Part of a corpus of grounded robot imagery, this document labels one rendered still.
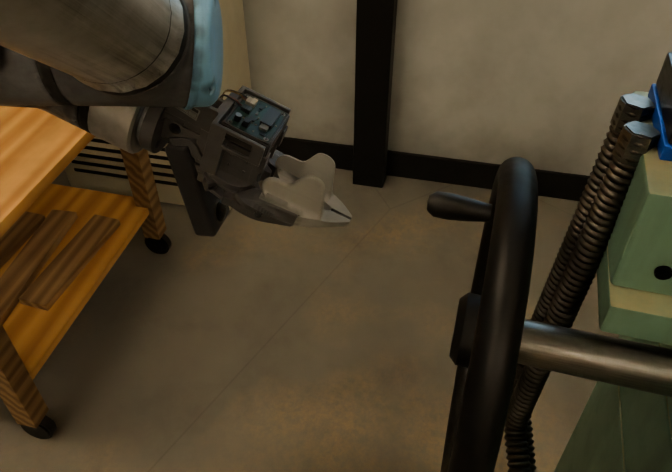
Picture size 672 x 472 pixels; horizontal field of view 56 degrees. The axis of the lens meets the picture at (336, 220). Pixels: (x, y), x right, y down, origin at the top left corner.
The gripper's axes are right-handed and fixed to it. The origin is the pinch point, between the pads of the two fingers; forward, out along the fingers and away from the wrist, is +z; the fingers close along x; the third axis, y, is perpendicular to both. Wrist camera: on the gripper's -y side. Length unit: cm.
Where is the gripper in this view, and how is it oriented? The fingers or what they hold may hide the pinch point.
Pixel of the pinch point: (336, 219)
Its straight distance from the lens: 62.7
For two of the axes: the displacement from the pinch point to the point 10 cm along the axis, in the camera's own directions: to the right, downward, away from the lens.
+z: 9.0, 4.4, 0.4
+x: 2.8, -6.2, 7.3
